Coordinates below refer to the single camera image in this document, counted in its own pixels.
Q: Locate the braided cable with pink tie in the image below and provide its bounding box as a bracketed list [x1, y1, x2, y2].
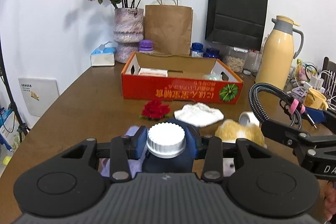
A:
[248, 82, 318, 130]

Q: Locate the white ribbed bottle cap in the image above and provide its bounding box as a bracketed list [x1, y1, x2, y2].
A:
[146, 122, 186, 159]

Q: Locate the navy blue zip pouch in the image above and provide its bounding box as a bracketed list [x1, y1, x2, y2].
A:
[142, 118, 194, 173]

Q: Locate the white yellow plush hamster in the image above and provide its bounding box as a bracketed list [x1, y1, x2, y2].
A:
[214, 119, 267, 177]

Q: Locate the white glove product box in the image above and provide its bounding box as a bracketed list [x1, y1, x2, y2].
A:
[138, 68, 168, 77]

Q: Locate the yellow bear mug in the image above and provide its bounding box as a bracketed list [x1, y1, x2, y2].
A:
[303, 88, 329, 110]

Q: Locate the crumpled white tissue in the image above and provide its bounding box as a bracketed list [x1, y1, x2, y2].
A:
[174, 103, 224, 127]

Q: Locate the red artificial rose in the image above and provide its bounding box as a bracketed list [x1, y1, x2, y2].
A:
[141, 100, 170, 120]

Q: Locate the white tape roll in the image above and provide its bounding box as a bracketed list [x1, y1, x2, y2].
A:
[238, 111, 260, 127]

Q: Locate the red cardboard fruit box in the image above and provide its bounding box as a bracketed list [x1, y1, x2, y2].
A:
[121, 52, 244, 104]

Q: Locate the yellow thermos jug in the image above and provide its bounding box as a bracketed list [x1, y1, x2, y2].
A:
[255, 15, 304, 90]

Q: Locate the clear plastic water bottle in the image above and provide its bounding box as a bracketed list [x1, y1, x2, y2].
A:
[247, 51, 262, 72]

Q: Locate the short blue supplement jar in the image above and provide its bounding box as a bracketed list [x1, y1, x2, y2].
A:
[203, 48, 221, 59]

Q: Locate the tall blue supplement bottle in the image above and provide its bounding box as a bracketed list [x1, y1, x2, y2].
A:
[190, 43, 203, 58]

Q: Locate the clear seed container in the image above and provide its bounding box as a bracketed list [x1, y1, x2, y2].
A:
[223, 46, 249, 73]

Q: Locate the blue white tissue box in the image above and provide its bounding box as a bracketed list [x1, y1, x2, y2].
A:
[90, 42, 116, 67]

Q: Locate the purple cap pill bottle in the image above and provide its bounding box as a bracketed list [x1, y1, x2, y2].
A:
[138, 40, 154, 53]

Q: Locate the purple textured flower vase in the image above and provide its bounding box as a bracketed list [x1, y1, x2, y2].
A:
[113, 8, 144, 64]

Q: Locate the brown paper bag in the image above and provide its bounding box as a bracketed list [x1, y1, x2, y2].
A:
[144, 0, 193, 56]

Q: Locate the black light stand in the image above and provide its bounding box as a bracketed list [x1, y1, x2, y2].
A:
[0, 0, 31, 136]

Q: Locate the black paper bag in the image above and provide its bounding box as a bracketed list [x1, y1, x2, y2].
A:
[205, 0, 268, 51]

